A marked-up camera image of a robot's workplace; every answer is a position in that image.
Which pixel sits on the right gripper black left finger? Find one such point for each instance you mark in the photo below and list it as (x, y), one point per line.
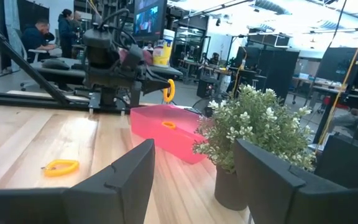
(120, 199)

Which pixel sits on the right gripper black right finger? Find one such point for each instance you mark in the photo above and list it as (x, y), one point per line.
(269, 199)

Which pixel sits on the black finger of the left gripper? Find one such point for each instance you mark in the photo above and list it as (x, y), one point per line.
(152, 88)
(154, 76)

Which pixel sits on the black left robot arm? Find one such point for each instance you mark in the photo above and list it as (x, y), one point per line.
(99, 46)

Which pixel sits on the yellow wipes canister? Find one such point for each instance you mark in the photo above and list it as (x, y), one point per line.
(163, 53)

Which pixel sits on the computer monitor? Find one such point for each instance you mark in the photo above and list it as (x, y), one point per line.
(149, 20)

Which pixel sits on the black computer tower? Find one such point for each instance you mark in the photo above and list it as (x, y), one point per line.
(207, 88)

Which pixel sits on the red translucent plastic bin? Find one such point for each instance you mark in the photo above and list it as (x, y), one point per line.
(166, 143)

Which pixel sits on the grey side desk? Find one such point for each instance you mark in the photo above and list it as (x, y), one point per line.
(67, 73)

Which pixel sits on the person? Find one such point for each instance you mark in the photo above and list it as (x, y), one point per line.
(33, 39)
(77, 21)
(65, 31)

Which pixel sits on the artificial potted plant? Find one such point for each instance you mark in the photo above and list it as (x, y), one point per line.
(253, 124)

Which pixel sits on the black equipment box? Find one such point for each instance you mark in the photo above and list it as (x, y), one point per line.
(346, 161)

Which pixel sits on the office chair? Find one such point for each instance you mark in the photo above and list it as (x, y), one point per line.
(39, 51)

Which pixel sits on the black cabinet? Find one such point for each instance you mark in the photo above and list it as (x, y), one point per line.
(278, 71)

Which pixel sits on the black aluminium table frame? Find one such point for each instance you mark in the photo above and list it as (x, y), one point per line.
(26, 65)

